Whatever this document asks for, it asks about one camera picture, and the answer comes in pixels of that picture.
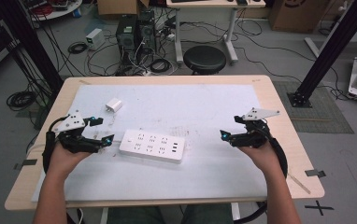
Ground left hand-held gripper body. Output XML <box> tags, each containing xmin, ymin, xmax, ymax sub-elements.
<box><xmin>53</xmin><ymin>110</ymin><xmax>104</xmax><ymax>154</ymax></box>

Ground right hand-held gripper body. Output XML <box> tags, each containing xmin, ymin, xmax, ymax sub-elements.
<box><xmin>229</xmin><ymin>107</ymin><xmax>281</xmax><ymax>149</ymax></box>

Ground white charger adapter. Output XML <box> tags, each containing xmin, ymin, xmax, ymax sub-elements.
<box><xmin>105</xmin><ymin>97</ymin><xmax>123</xmax><ymax>114</ymax></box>

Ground white power strip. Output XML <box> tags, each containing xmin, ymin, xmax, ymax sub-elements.
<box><xmin>118</xmin><ymin>129</ymin><xmax>187</xmax><ymax>164</ymax></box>

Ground person's left hand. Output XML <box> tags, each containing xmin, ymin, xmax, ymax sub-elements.
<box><xmin>48</xmin><ymin>142</ymin><xmax>91</xmax><ymax>180</ymax></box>

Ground person's right hand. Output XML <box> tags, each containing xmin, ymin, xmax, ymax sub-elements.
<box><xmin>237</xmin><ymin>141</ymin><xmax>283</xmax><ymax>179</ymax></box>

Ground grey tape strip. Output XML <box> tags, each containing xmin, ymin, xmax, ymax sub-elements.
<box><xmin>304</xmin><ymin>169</ymin><xmax>327</xmax><ymax>178</ymax></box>
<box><xmin>13</xmin><ymin>159</ymin><xmax>38</xmax><ymax>171</ymax></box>

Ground white table mat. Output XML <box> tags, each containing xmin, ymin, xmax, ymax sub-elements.
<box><xmin>31</xmin><ymin>83</ymin><xmax>268</xmax><ymax>203</ymax></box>

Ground black round stool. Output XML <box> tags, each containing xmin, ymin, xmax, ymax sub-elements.
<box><xmin>182</xmin><ymin>45</ymin><xmax>227</xmax><ymax>76</ymax></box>

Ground grey floor mat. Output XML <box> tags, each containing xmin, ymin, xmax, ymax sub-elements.
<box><xmin>272</xmin><ymin>80</ymin><xmax>355</xmax><ymax>135</ymax></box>

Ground white power supply box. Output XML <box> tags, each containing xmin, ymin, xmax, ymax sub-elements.
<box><xmin>85</xmin><ymin>28</ymin><xmax>106</xmax><ymax>51</ymax></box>

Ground black computer tower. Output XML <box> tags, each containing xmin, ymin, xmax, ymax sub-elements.
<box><xmin>115</xmin><ymin>14</ymin><xmax>139</xmax><ymax>53</ymax></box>
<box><xmin>136</xmin><ymin>9</ymin><xmax>158</xmax><ymax>54</ymax></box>

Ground person's legs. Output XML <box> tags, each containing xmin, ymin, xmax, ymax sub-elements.
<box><xmin>106</xmin><ymin>203</ymin><xmax>235</xmax><ymax>224</ymax></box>

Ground black tape cross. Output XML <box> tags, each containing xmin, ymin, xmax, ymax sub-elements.
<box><xmin>304</xmin><ymin>200</ymin><xmax>336</xmax><ymax>217</ymax></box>

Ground small cardboard box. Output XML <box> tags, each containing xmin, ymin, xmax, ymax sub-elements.
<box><xmin>96</xmin><ymin>0</ymin><xmax>150</xmax><ymax>17</ymax></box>

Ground white desk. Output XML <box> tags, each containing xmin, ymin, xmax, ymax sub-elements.
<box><xmin>165</xmin><ymin>0</ymin><xmax>266</xmax><ymax>65</ymax></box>

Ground round white table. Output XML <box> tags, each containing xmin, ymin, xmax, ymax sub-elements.
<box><xmin>20</xmin><ymin>0</ymin><xmax>84</xmax><ymax>22</ymax></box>

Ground large cardboard box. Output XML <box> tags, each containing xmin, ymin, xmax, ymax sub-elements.
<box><xmin>267</xmin><ymin>0</ymin><xmax>331</xmax><ymax>34</ymax></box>

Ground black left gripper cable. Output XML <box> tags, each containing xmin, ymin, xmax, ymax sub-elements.
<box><xmin>41</xmin><ymin>115</ymin><xmax>72</xmax><ymax>175</ymax></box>

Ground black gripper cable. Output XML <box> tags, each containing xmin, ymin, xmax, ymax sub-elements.
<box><xmin>41</xmin><ymin>115</ymin><xmax>72</xmax><ymax>175</ymax></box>
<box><xmin>233</xmin><ymin>122</ymin><xmax>289</xmax><ymax>224</ymax></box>

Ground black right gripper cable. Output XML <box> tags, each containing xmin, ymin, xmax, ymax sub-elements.
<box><xmin>233</xmin><ymin>122</ymin><xmax>289</xmax><ymax>224</ymax></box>

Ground coiled black cable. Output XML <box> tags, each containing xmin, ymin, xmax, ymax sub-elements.
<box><xmin>66</xmin><ymin>41</ymin><xmax>89</xmax><ymax>55</ymax></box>
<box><xmin>149</xmin><ymin>58</ymin><xmax>172</xmax><ymax>75</ymax></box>
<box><xmin>6</xmin><ymin>91</ymin><xmax>38</xmax><ymax>112</ymax></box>

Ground black aluminium frame post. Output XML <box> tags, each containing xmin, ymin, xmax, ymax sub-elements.
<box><xmin>286</xmin><ymin>0</ymin><xmax>357</xmax><ymax>108</ymax></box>
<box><xmin>0</xmin><ymin>0</ymin><xmax>64</xmax><ymax>94</ymax></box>

